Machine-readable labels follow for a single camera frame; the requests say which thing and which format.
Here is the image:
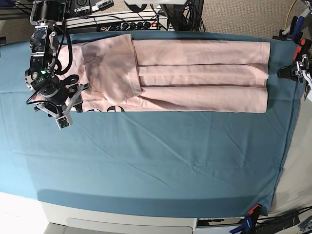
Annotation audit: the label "orange black clamp right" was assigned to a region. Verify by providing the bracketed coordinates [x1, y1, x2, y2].
[293, 39, 312, 62]

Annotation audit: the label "orange blue clamp bottom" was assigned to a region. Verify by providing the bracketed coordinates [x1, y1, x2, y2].
[230, 204, 262, 234]

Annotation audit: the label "white power strip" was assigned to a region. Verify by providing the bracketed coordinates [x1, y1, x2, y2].
[96, 20, 168, 32]

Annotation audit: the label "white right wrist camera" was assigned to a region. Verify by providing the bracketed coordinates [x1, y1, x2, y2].
[56, 115, 73, 130]

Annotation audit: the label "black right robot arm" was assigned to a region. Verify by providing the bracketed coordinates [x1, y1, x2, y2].
[25, 0, 89, 120]

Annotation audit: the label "blue black clamp top right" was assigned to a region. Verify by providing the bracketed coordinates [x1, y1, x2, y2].
[272, 8, 311, 44]

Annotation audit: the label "yellow handled pliers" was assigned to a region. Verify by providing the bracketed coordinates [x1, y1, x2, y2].
[304, 77, 312, 101]

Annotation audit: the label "pink T-shirt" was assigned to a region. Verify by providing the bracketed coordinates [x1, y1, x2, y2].
[58, 34, 271, 113]

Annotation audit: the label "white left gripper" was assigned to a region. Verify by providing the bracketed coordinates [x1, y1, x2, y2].
[277, 54, 312, 85]

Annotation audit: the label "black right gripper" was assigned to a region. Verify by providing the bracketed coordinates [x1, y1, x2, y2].
[34, 83, 90, 118]

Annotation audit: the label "teal table cloth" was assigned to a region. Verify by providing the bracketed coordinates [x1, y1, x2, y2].
[0, 40, 304, 218]

